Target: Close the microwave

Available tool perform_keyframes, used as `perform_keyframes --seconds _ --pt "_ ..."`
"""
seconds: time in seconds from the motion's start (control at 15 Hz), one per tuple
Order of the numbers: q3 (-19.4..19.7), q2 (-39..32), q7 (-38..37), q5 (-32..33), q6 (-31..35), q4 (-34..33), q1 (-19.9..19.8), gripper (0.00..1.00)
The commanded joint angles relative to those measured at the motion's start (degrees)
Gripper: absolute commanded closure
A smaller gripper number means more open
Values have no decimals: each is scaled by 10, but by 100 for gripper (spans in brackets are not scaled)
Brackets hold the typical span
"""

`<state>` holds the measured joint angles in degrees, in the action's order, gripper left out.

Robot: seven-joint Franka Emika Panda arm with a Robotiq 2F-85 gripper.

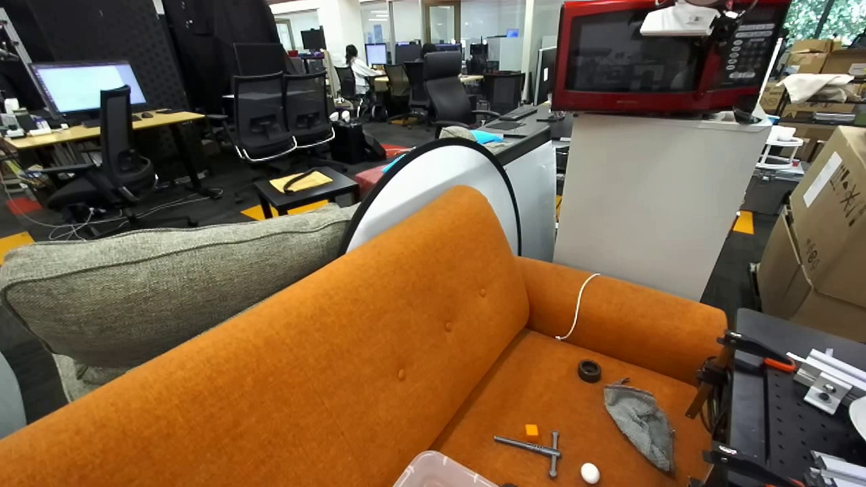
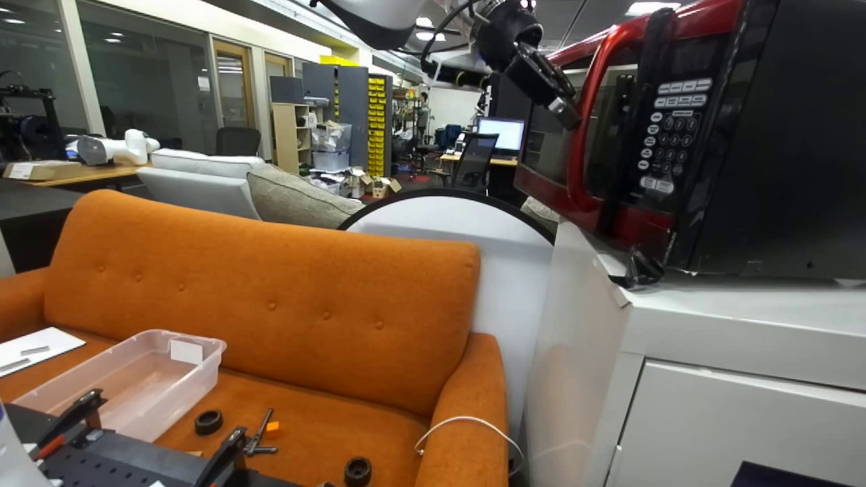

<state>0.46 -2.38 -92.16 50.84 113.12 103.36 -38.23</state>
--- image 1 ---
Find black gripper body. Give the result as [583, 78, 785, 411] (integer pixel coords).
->
[708, 9, 744, 47]

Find red microwave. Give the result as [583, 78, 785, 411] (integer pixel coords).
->
[550, 0, 796, 125]

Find stacked cardboard boxes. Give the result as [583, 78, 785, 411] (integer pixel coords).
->
[757, 36, 866, 125]

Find large cardboard box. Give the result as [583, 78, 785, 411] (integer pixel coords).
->
[755, 125, 866, 347]

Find white counter cabinet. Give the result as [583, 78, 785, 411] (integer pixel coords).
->
[439, 106, 563, 263]

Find black office chair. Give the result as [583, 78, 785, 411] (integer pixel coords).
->
[284, 70, 338, 152]
[420, 47, 482, 129]
[43, 83, 157, 211]
[227, 70, 301, 165]

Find white round reflector panel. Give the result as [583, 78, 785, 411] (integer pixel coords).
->
[344, 139, 524, 259]

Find black perforated breadboard table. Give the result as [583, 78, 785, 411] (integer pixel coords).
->
[707, 305, 866, 487]

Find grey crumpled cloth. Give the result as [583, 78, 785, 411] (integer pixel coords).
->
[601, 378, 679, 476]

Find black table with yellow pad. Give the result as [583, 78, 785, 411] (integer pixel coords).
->
[252, 163, 363, 217]

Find orange fabric sofa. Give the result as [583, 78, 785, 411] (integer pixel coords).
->
[0, 185, 730, 487]

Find clear plastic bin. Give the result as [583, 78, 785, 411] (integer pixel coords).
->
[390, 446, 501, 487]

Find grey pillow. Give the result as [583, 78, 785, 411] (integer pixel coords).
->
[0, 204, 359, 403]

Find wooden office desk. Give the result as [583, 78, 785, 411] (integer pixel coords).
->
[6, 109, 209, 152]

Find lit computer monitor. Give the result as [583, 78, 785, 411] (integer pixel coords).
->
[29, 59, 150, 117]

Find white pedestal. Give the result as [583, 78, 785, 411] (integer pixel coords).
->
[552, 110, 777, 303]

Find white cord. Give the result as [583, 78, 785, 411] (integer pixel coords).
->
[554, 270, 601, 344]

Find orange handled clamp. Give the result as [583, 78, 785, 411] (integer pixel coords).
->
[717, 331, 803, 378]

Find silver metal bracket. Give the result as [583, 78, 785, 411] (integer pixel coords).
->
[785, 347, 866, 416]

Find metal T-handle tool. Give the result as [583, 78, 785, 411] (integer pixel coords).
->
[489, 427, 564, 482]

